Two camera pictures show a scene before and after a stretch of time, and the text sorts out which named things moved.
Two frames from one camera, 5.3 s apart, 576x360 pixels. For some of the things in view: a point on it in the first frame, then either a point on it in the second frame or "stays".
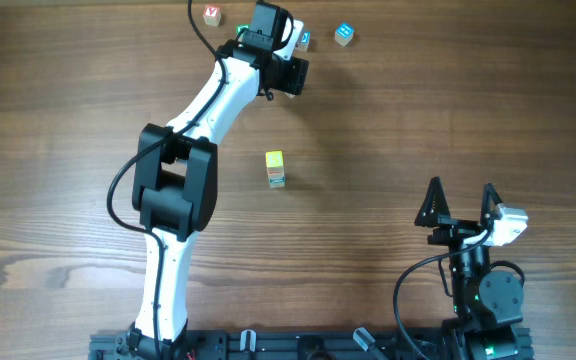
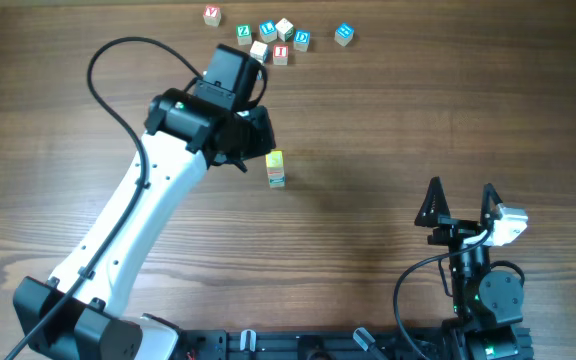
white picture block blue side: x=276 y=179 stays
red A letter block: x=275 y=171 stays
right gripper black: x=456 y=231 stays
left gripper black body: x=292 y=75 to x=256 y=136
